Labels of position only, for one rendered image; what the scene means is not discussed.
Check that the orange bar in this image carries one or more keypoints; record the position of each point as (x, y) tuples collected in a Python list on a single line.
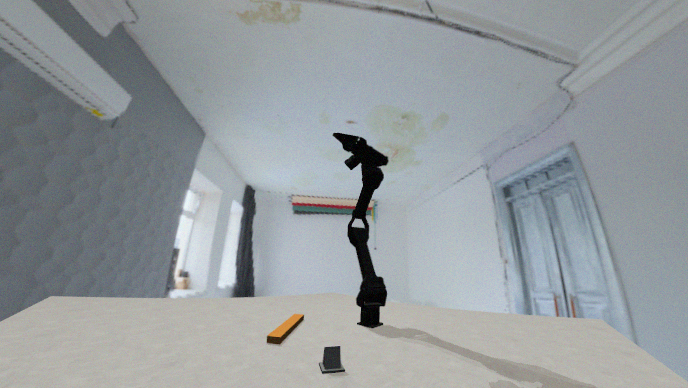
[(280, 333)]

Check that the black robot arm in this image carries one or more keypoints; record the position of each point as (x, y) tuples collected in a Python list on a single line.
[(372, 292)]

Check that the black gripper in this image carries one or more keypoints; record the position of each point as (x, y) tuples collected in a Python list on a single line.
[(351, 144)]

